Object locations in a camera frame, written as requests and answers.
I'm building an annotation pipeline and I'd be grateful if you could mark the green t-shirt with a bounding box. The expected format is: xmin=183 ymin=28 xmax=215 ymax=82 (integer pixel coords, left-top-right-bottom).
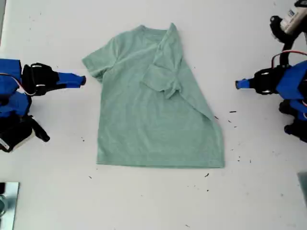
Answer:
xmin=82 ymin=23 xmax=226 ymax=169

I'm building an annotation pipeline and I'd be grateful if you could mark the shiny steel plate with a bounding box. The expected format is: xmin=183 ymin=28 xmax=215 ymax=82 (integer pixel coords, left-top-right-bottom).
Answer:
xmin=0 ymin=181 xmax=20 ymax=230

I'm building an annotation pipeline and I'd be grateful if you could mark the red white servo wire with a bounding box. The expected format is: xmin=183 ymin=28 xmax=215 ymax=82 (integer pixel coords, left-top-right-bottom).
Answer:
xmin=272 ymin=49 xmax=307 ymax=70
xmin=0 ymin=73 xmax=39 ymax=96

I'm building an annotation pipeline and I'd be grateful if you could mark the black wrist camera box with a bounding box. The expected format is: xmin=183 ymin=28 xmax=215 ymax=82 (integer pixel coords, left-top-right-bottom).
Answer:
xmin=0 ymin=117 xmax=50 ymax=153
xmin=270 ymin=0 xmax=307 ymax=42

